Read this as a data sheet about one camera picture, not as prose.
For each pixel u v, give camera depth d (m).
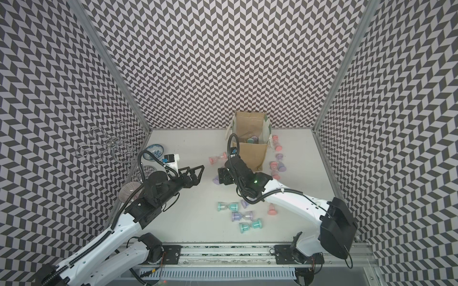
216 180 0.92
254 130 1.06
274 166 0.99
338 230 0.40
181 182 0.64
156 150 1.05
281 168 0.96
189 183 0.65
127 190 0.89
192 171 0.64
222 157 1.02
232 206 0.84
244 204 0.84
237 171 0.56
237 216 0.81
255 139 1.09
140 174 0.53
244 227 0.77
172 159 0.65
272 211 0.84
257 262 0.72
